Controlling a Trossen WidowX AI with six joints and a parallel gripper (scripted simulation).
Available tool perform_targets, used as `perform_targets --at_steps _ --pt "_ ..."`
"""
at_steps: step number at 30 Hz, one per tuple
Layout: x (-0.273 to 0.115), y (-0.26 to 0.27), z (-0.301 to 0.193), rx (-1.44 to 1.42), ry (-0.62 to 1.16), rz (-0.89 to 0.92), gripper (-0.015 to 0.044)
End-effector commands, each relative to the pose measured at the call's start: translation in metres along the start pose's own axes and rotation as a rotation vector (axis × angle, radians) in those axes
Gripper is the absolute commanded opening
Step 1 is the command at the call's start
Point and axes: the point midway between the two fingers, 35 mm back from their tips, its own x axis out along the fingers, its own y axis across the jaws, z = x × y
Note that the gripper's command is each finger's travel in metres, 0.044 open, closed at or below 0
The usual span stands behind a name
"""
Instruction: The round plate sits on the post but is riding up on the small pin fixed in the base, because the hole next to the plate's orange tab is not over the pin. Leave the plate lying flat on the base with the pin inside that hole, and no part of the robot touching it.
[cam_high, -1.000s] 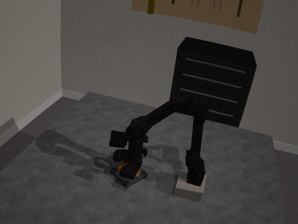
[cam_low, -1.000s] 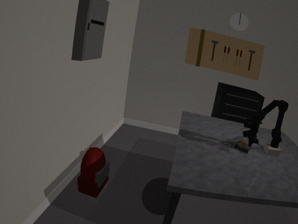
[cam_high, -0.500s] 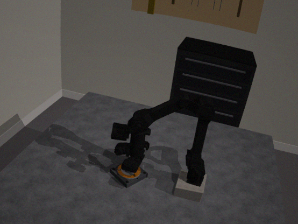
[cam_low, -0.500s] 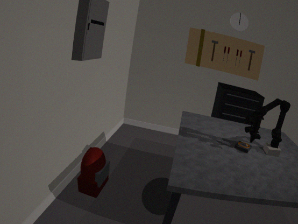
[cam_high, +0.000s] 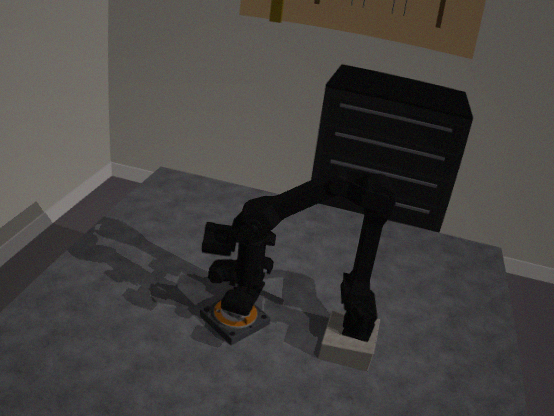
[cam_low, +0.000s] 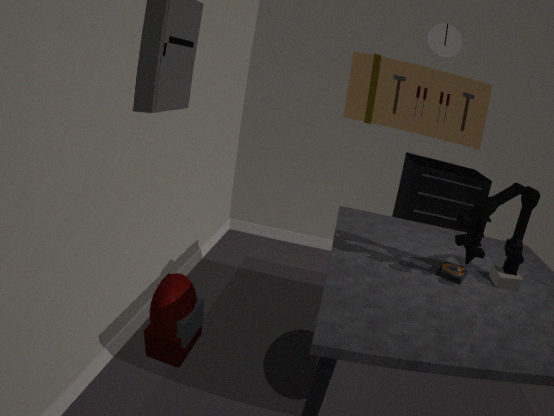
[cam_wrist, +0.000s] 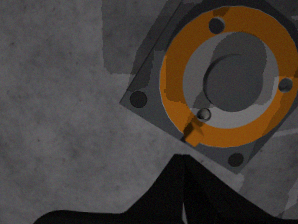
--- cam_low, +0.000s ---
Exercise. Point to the orange round plate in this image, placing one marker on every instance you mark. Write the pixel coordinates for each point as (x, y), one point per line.
(446, 267)

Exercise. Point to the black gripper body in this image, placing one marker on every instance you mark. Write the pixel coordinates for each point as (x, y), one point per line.
(475, 249)

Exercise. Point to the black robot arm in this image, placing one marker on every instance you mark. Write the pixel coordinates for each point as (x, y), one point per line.
(486, 206)

